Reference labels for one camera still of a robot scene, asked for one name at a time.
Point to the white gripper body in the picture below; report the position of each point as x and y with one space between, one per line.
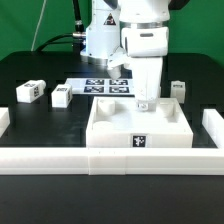
146 74

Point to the white square tabletop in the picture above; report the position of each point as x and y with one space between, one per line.
115 122

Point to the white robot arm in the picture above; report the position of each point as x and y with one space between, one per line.
130 34

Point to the fiducial marker sheet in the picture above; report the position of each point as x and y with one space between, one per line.
100 86

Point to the white U-shaped fence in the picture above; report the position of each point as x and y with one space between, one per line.
41 142

